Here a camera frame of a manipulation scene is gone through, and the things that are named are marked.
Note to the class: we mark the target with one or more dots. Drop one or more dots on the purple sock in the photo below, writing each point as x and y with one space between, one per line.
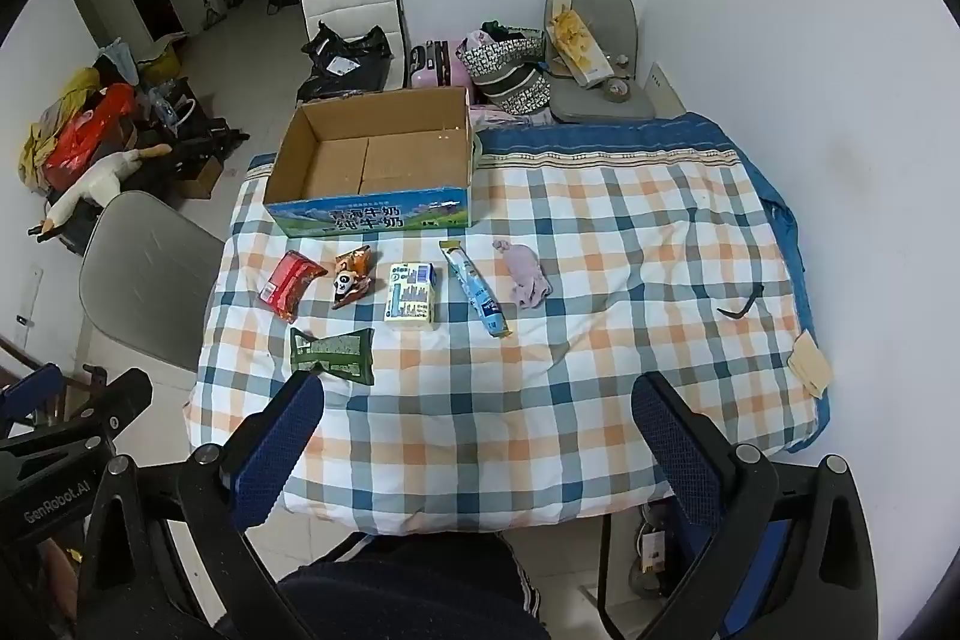
525 280

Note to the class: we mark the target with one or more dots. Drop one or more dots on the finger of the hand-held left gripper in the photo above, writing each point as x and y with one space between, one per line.
120 400
30 389

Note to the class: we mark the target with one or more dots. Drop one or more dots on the white goose plush toy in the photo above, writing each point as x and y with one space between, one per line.
97 183

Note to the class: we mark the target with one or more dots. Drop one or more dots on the yellow cloth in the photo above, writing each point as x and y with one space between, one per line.
71 93

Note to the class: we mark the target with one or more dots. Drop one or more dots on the small floor cardboard box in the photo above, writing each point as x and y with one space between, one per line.
199 179

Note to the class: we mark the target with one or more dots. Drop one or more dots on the grey shell chair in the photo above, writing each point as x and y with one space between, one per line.
150 272

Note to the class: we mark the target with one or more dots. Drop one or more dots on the yellow snack bag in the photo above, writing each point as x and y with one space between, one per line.
577 44

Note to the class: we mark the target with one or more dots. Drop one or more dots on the patterned tote bag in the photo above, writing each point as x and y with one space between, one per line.
510 78

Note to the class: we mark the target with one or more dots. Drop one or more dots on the person's legs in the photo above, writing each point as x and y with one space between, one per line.
405 587

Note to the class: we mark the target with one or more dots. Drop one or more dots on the red plastic bag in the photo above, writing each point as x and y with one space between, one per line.
82 134

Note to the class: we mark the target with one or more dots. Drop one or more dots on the panda print snack packet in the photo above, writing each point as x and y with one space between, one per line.
351 287

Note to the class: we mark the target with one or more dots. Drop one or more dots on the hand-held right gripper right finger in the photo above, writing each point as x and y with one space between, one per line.
675 452

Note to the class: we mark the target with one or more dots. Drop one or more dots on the green packet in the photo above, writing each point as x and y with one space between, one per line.
334 351

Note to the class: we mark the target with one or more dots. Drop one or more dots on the beige card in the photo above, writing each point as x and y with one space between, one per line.
810 366

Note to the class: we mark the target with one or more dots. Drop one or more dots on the black bag pile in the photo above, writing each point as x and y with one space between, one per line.
195 134

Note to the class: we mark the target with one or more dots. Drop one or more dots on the red snack packet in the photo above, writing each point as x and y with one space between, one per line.
289 284

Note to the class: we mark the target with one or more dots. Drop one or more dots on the long blue packet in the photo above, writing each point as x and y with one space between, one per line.
476 291

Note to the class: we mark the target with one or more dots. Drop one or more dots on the white blue tissue pack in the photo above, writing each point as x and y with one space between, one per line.
410 299

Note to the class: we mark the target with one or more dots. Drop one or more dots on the tape roll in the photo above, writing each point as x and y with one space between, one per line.
619 90

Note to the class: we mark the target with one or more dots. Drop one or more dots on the pink suitcase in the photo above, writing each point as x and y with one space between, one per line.
431 66

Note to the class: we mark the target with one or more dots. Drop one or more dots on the light blue cloth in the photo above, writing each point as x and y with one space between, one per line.
120 59

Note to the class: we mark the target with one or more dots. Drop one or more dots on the plaid blanket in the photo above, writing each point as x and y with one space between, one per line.
525 385

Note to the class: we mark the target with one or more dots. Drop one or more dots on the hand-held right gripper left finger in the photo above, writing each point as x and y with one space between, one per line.
277 452

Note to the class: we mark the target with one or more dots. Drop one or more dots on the black plastic bag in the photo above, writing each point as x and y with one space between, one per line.
345 63

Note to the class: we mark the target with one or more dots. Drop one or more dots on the white board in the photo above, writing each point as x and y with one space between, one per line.
660 81

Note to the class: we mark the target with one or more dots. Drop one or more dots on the grey cushioned chair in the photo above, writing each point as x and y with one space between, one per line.
600 104

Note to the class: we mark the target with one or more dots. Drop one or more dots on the brown wooden chair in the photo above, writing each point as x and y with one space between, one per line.
30 359

